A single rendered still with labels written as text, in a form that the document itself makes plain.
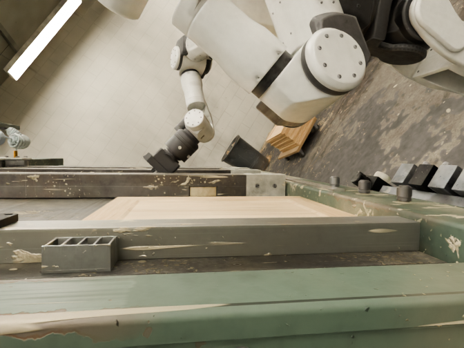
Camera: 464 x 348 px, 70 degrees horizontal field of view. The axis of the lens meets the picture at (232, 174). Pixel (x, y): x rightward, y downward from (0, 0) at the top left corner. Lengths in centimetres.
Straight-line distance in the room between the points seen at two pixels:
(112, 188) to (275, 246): 67
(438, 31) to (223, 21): 54
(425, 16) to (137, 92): 585
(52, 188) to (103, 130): 520
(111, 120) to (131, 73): 94
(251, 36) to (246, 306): 31
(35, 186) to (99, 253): 71
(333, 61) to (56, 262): 37
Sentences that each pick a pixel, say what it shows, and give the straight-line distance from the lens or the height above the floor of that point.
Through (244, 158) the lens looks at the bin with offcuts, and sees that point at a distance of 521.
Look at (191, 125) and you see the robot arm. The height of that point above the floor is 125.
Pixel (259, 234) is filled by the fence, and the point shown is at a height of 109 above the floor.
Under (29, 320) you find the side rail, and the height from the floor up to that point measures 124.
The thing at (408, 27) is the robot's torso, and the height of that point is 97.
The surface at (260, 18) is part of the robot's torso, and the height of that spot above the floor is 124.
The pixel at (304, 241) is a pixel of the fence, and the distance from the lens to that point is 45.
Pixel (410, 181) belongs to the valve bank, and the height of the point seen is 76.
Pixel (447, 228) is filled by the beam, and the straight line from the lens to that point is 49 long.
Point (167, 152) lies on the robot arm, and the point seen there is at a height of 126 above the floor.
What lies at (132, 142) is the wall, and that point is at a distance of 617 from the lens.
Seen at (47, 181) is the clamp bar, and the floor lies 150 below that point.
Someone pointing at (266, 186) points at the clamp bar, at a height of 95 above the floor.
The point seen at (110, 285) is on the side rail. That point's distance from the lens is 22.
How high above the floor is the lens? 122
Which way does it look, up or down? 9 degrees down
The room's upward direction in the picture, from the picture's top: 57 degrees counter-clockwise
